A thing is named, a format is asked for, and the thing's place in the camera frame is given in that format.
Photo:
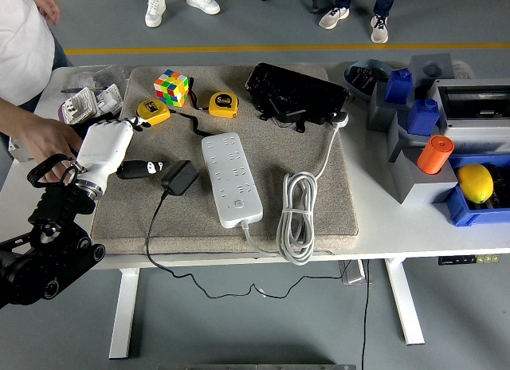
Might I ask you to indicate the person's body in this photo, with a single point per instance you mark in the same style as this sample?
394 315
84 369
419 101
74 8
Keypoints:
20 47

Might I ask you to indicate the white power strip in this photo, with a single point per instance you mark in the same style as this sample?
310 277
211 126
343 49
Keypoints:
231 178

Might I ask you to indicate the black binder clips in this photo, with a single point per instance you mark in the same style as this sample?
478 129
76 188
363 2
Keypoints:
364 81

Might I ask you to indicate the clear plastic bag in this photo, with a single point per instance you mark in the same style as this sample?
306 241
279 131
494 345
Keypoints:
95 77

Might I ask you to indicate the black table control panel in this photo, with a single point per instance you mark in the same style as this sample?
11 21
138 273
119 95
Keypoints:
458 260

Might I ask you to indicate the blue storage bin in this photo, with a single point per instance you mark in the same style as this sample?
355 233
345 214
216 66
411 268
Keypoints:
470 216

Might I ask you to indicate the yellow lemon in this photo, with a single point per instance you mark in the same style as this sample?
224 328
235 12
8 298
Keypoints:
474 182

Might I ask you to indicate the blue square bottle block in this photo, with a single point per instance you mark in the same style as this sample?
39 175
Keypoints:
398 89

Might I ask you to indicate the grey electrical box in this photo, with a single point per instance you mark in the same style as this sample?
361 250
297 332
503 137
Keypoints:
478 135

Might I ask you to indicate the blue hexagonal bottle block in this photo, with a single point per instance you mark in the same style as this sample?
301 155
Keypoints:
422 119

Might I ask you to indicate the black chair base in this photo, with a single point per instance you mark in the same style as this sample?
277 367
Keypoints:
312 1

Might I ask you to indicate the black power brick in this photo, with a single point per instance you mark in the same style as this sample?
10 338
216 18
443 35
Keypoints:
293 115

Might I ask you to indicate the white table leg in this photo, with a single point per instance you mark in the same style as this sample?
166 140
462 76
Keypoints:
404 302
123 314

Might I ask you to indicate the person's right hand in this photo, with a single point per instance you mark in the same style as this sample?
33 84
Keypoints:
52 138

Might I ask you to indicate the yellow tape measure 5m label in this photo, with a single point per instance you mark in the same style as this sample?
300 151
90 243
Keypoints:
222 105

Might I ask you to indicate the blue-grey bowl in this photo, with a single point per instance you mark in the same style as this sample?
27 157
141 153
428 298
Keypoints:
350 85

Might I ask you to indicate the white socket module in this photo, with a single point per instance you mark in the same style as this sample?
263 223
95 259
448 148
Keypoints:
107 101

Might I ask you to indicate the grey block with round hole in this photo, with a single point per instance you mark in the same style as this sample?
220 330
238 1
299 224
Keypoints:
418 63

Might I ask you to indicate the black plastic tray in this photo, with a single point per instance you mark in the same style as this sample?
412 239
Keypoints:
295 87

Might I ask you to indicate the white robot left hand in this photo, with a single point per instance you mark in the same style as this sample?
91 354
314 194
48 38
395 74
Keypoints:
103 146

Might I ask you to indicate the person's left hand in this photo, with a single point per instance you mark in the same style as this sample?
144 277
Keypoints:
48 5

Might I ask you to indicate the metal bracket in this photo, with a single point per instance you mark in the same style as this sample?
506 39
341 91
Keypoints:
352 274

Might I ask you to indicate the grey shape holder block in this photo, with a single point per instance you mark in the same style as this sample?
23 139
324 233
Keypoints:
398 142
378 115
418 190

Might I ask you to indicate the large colourful puzzle cube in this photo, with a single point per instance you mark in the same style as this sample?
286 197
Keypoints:
171 87

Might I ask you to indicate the black plug adapter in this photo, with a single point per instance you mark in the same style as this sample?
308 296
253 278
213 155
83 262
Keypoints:
181 178

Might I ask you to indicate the grey-brown mat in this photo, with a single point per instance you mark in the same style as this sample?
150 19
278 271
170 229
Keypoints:
279 154

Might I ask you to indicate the yellow tape measure black label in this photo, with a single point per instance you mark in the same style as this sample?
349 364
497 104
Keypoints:
153 111

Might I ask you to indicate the orange cylinder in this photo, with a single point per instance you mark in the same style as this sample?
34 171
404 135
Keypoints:
434 154

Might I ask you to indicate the black parts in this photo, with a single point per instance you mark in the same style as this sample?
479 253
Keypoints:
501 190

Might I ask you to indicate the white sneaker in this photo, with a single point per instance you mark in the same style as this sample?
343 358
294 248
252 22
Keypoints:
203 1
154 11

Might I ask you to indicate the grey sneaker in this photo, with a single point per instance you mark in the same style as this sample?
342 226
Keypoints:
379 29
334 18

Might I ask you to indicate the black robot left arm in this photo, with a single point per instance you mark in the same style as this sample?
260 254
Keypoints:
40 266

